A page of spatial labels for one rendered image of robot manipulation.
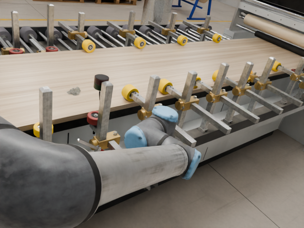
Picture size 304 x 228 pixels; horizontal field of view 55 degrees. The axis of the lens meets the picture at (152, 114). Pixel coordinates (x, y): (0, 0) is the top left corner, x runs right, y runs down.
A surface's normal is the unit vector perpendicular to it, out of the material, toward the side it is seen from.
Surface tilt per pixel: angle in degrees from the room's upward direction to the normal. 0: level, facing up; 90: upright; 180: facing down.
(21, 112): 0
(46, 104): 90
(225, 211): 0
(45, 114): 90
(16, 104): 0
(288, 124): 90
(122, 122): 90
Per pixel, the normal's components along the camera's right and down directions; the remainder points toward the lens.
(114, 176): 0.90, -0.17
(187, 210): 0.18, -0.84
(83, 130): 0.60, 0.51
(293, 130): -0.77, 0.19
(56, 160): 0.59, -0.59
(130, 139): -0.62, 0.30
